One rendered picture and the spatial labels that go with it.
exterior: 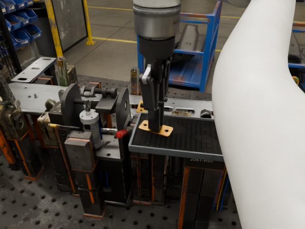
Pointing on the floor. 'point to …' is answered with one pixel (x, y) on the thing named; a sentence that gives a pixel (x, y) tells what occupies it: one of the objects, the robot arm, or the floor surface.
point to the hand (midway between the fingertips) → (155, 115)
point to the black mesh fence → (8, 47)
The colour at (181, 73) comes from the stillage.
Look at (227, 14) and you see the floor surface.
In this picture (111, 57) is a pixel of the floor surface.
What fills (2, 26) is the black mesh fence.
